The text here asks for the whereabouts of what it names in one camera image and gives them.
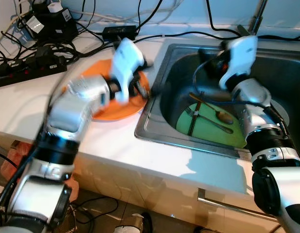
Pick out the orange round plate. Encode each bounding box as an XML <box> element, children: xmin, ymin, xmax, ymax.
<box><xmin>62</xmin><ymin>58</ymin><xmax>151</xmax><ymax>122</ymax></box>

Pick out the metal spoon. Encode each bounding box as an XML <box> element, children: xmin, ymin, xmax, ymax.
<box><xmin>189</xmin><ymin>92</ymin><xmax>234</xmax><ymax>124</ymax></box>

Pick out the metal fork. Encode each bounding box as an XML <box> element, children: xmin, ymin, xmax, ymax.
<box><xmin>185</xmin><ymin>107</ymin><xmax>234</xmax><ymax>134</ymax></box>

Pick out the white kitchen cabinet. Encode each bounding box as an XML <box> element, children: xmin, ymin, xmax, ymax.
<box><xmin>0</xmin><ymin>131</ymin><xmax>286</xmax><ymax>233</ymax></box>

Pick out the stainless steel sink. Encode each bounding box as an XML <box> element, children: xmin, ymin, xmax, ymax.
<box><xmin>134</xmin><ymin>36</ymin><xmax>300</xmax><ymax>161</ymax></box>

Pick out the black power adapter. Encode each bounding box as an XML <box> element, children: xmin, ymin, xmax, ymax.
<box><xmin>102</xmin><ymin>25</ymin><xmax>139</xmax><ymax>41</ymax></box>

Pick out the metal faucet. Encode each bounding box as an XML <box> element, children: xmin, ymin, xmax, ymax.
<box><xmin>236</xmin><ymin>0</ymin><xmax>268</xmax><ymax>38</ymax></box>

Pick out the green round plate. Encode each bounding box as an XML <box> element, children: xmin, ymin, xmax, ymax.
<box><xmin>175</xmin><ymin>99</ymin><xmax>248</xmax><ymax>149</ymax></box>

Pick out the black charger white label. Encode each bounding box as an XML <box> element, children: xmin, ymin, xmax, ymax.
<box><xmin>23</xmin><ymin>1</ymin><xmax>79</xmax><ymax>44</ymax></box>

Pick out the black power strip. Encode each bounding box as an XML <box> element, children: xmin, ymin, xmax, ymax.
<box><xmin>0</xmin><ymin>55</ymin><xmax>69</xmax><ymax>88</ymax></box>

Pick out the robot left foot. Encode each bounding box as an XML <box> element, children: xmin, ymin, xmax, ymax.
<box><xmin>113</xmin><ymin>213</ymin><xmax>153</xmax><ymax>233</ymax></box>

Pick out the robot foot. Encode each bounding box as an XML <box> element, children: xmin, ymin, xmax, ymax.
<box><xmin>193</xmin><ymin>225</ymin><xmax>214</xmax><ymax>233</ymax></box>
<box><xmin>113</xmin><ymin>213</ymin><xmax>153</xmax><ymax>233</ymax></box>

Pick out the red plastic bag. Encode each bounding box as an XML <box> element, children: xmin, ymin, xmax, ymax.
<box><xmin>6</xmin><ymin>140</ymin><xmax>81</xmax><ymax>202</ymax></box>

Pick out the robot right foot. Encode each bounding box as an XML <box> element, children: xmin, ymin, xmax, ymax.
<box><xmin>193</xmin><ymin>225</ymin><xmax>214</xmax><ymax>233</ymax></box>

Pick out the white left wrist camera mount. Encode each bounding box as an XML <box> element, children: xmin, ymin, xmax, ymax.
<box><xmin>109</xmin><ymin>37</ymin><xmax>147</xmax><ymax>104</ymax></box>

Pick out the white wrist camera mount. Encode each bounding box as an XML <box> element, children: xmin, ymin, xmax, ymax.
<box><xmin>109</xmin><ymin>37</ymin><xmax>147</xmax><ymax>104</ymax></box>
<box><xmin>218</xmin><ymin>34</ymin><xmax>259</xmax><ymax>91</ymax></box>

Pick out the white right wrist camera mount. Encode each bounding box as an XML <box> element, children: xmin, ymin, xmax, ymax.
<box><xmin>218</xmin><ymin>34</ymin><xmax>259</xmax><ymax>91</ymax></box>

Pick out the long metal drawer handle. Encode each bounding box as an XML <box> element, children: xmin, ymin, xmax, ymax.
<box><xmin>197</xmin><ymin>188</ymin><xmax>281</xmax><ymax>224</ymax></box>

